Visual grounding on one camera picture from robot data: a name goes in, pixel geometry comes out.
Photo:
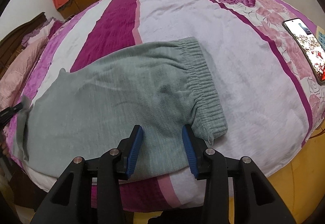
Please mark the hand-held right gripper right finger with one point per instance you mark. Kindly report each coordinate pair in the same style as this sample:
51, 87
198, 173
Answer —
190, 150

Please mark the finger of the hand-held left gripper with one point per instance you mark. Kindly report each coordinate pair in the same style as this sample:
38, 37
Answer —
10, 112

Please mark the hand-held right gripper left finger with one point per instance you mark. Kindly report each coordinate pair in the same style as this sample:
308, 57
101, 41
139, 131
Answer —
134, 149

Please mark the pink pillow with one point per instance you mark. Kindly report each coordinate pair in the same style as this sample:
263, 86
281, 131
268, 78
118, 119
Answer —
17, 71

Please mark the dark wooden headboard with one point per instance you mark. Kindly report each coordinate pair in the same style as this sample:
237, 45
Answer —
15, 38

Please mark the purple ruffled pillow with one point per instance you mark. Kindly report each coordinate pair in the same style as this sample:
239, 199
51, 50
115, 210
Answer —
48, 28

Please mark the purple white striped blanket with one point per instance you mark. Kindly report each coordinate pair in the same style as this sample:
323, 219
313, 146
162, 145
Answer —
228, 61

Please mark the smartphone with lit screen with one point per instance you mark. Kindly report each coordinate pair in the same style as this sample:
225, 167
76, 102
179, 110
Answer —
309, 53

